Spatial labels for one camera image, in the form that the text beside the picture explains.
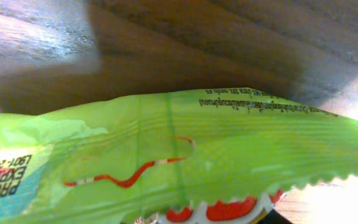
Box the green Haribo gummy candy bag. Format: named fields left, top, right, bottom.
left=0, top=88, right=358, bottom=223

